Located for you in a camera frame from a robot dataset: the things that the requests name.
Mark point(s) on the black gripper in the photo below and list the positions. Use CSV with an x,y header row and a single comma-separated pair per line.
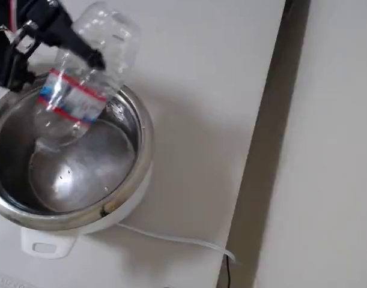
x,y
60,33

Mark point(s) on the white electric cooking pot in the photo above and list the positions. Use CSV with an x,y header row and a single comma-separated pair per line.
x,y
66,240

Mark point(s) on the steel inner cooking pot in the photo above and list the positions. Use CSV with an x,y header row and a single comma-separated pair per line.
x,y
90,177

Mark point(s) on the clear plastic water bottle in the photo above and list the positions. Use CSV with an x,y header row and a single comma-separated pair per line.
x,y
78,99

